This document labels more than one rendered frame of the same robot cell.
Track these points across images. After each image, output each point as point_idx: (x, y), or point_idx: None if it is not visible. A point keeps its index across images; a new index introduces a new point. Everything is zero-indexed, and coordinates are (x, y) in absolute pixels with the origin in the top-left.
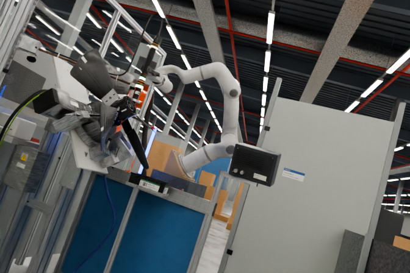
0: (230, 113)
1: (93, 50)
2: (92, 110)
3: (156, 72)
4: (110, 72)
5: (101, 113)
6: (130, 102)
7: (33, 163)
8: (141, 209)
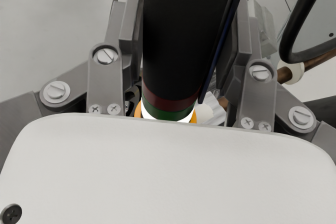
0: None
1: None
2: (210, 87)
3: (42, 92)
4: (328, 40)
5: (111, 6)
6: (133, 109)
7: None
8: None
